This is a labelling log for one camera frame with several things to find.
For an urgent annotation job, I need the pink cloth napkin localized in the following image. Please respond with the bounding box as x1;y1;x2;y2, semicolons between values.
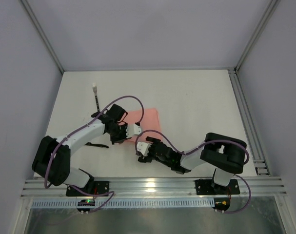
124;108;163;141

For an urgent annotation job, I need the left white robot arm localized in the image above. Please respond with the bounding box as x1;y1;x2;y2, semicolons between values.
32;104;127;188

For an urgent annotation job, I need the right small controller board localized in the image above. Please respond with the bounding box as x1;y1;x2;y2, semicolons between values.
213;197;231;214

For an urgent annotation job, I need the small controller board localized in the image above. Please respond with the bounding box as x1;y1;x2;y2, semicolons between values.
77;199;95;215
213;197;231;214

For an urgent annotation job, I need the left small controller board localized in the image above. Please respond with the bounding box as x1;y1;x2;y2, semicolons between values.
77;199;95;215

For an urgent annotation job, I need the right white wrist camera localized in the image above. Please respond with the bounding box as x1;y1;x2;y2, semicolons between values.
136;142;151;156

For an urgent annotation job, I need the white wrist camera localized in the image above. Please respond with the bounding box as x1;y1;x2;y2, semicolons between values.
136;142;151;156
126;124;142;138

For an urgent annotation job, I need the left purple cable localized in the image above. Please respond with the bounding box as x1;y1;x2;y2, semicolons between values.
43;95;145;213

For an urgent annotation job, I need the purple cable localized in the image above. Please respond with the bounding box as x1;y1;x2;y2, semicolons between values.
135;130;252;215
43;95;145;213

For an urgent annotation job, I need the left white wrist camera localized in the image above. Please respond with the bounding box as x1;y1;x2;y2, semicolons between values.
126;124;142;138

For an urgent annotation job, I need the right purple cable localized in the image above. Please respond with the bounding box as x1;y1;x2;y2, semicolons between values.
135;130;252;215

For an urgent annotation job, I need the black handled knife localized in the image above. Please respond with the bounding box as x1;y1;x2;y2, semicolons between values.
85;142;109;149

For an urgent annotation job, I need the slotted cable duct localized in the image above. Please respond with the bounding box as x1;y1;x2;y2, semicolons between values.
31;197;214;209

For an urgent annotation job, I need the front aluminium rail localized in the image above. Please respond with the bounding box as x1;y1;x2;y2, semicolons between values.
20;176;287;199

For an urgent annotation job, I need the aluminium rail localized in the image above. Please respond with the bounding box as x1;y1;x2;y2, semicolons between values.
20;176;287;199
228;69;271;176

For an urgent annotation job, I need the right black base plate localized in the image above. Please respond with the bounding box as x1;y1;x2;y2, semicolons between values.
195;179;240;195

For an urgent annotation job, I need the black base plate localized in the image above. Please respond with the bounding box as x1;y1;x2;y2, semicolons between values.
66;180;110;197
195;179;240;195

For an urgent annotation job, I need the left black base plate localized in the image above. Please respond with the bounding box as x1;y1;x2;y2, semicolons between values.
66;180;110;197

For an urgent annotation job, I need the right side aluminium rail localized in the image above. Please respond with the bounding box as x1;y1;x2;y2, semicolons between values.
228;69;271;176

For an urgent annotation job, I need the left corner aluminium post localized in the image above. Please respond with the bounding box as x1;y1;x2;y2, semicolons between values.
19;0;65;74

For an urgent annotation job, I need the corner aluminium post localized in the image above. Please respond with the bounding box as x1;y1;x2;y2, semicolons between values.
234;0;281;73
19;0;65;74

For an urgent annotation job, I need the right corner aluminium post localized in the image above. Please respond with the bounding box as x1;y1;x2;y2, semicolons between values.
234;0;281;73

